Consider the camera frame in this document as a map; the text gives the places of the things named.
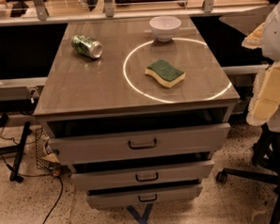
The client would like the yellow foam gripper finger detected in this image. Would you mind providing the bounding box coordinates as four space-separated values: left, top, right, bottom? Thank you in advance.
241 21 280 126

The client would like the grey top drawer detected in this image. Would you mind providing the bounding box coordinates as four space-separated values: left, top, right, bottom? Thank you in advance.
47 108 230 165

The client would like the grey drawer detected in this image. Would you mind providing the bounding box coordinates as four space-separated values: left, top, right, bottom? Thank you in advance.
70 152 214 190
47 108 230 165
86 180 202 209

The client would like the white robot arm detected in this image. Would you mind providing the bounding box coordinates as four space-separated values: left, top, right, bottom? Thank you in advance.
241 1 280 133

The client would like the grey middle drawer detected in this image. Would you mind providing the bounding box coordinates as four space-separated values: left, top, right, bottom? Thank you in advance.
70 152 214 190

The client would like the grey bottom drawer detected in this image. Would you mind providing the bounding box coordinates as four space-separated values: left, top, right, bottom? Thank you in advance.
86 180 202 209

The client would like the grey drawer cabinet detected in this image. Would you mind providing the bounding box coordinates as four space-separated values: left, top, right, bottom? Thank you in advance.
28 12 246 214

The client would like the black office chair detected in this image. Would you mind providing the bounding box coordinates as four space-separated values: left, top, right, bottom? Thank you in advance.
216 124 280 224

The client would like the green yellow sponge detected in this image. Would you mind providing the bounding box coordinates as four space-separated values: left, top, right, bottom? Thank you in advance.
145 60 186 88

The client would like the white bowl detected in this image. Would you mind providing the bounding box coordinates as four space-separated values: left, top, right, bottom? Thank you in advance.
149 15 181 42

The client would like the green soda can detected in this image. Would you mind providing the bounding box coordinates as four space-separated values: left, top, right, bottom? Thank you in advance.
71 35 103 59

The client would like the grey side bench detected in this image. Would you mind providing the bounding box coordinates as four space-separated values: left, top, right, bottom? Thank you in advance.
0 76 47 102

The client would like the black stand leg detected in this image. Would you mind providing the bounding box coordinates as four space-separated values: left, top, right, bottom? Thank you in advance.
0 121 31 183

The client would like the wire waste basket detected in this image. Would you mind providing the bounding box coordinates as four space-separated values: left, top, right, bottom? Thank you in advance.
35 129 61 171

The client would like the black floor cable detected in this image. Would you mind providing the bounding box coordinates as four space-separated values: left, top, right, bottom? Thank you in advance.
0 120 67 224

